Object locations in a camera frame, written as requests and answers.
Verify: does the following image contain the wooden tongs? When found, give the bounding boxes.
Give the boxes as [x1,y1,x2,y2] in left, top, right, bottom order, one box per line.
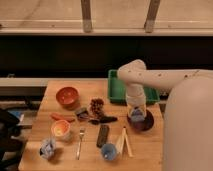
[116,128,133,157]

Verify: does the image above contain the dark eggplant toy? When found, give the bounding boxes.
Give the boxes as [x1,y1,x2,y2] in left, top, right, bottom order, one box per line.
[89,116,118,125]

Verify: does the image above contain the orange carrot toy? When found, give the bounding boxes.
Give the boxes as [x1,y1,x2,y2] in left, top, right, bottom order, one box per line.
[50,113,75,123]

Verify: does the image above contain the silver fork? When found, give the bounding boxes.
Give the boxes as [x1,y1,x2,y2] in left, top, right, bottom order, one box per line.
[76,128,85,160]

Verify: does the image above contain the black rectangular remote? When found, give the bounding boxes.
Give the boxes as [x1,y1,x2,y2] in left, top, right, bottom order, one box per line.
[96,124,109,148]

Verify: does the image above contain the right window frame post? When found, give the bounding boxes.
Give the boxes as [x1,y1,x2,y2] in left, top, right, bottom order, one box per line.
[144,0,161,33]

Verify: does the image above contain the blue small cup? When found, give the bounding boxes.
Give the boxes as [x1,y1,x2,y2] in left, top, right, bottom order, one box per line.
[101,143,117,161]

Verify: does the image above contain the brown pine cone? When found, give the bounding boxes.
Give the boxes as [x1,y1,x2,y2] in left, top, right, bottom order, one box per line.
[90,98,104,117]

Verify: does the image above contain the window frame post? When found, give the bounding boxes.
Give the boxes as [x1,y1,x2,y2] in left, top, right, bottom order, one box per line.
[144,0,161,33]
[81,0,92,33]

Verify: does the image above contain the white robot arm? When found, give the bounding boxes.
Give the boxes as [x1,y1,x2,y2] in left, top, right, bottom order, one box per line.
[117,59,213,171]

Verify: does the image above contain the green plastic tray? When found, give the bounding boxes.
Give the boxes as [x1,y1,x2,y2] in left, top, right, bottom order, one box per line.
[108,69,160,104]

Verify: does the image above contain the left window frame post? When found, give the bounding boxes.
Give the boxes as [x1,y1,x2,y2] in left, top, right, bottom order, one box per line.
[81,0,92,33]

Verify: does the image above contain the orange yellow cup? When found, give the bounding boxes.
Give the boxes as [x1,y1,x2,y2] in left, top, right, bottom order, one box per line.
[51,120,70,138]

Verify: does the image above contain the blue sponge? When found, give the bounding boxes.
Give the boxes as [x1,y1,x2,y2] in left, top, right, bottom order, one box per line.
[130,108,145,122]

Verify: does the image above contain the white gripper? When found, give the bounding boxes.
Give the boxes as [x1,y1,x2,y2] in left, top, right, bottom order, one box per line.
[126,93,146,116]

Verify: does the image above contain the red orange bowl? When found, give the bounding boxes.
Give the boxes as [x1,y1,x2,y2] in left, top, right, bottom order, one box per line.
[56,87,79,108]

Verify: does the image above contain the black chair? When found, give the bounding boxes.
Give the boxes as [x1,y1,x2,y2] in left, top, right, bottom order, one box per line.
[0,108,23,171]

